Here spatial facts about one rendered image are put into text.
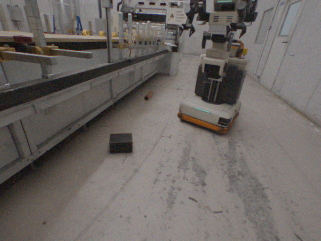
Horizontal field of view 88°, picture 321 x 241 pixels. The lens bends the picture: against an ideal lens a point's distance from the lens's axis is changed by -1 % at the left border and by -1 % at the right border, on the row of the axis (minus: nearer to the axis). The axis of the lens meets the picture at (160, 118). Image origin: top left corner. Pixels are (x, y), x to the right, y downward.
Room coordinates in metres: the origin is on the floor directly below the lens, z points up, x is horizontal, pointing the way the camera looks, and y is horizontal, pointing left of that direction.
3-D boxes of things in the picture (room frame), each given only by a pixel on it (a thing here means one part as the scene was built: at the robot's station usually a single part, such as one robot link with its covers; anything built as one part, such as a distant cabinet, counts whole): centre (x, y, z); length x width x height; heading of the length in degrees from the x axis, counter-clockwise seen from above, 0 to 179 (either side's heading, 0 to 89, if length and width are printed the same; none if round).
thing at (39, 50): (0.96, 0.66, 0.84); 0.14 x 0.06 x 0.05; 169
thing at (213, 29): (1.79, -0.49, 0.99); 0.28 x 0.16 x 0.22; 57
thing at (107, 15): (1.66, 0.53, 0.93); 0.05 x 0.05 x 0.45; 79
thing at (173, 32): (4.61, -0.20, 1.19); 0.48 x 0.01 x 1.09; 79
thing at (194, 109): (2.03, -0.65, 0.16); 0.67 x 0.64 x 0.25; 147
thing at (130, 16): (2.16, 0.43, 0.93); 0.04 x 0.04 x 0.48; 79
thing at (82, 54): (0.97, 0.61, 0.84); 0.43 x 0.03 x 0.04; 79
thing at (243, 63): (2.11, -0.70, 0.59); 0.55 x 0.34 x 0.83; 57
